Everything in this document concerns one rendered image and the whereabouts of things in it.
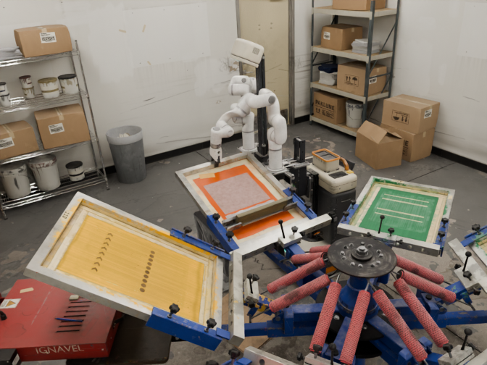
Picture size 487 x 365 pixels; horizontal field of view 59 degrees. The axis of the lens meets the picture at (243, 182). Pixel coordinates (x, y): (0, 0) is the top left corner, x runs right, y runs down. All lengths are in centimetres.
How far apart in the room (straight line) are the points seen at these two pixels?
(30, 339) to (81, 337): 22
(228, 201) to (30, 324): 130
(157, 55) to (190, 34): 54
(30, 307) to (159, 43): 436
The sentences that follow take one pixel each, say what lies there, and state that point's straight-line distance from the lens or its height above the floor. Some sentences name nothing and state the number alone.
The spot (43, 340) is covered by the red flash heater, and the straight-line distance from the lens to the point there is 214.
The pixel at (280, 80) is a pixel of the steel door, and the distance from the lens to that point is 718.
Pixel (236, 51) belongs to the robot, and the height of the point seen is 196.
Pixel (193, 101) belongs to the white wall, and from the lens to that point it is 637.
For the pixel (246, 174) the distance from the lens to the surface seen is 300.
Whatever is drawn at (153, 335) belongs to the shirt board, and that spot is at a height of 95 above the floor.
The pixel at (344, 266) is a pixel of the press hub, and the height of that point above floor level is 131.
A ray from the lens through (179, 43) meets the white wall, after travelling 616.
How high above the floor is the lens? 249
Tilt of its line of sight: 27 degrees down
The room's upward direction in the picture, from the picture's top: 3 degrees counter-clockwise
